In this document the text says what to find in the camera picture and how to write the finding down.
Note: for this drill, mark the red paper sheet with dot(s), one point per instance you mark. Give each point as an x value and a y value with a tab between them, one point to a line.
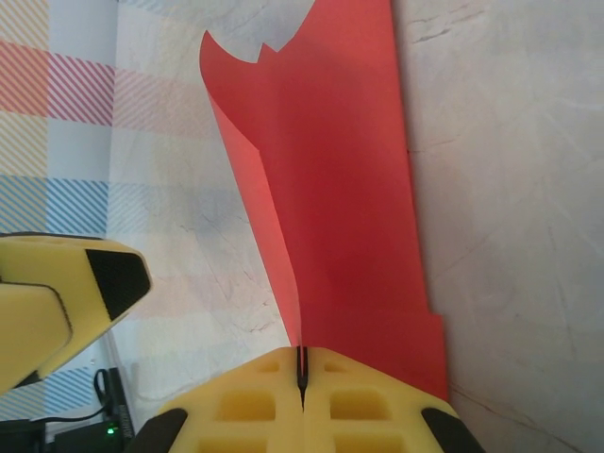
340	212

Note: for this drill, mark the black controller board green light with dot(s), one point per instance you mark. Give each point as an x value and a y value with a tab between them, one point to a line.
85	436

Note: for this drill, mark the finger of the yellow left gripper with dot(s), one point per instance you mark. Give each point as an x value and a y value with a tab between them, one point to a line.
28	330
71	264

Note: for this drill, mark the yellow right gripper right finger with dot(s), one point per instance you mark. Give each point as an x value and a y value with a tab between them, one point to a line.
368	415

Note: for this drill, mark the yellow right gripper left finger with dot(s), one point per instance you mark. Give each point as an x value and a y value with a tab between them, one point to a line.
245	415

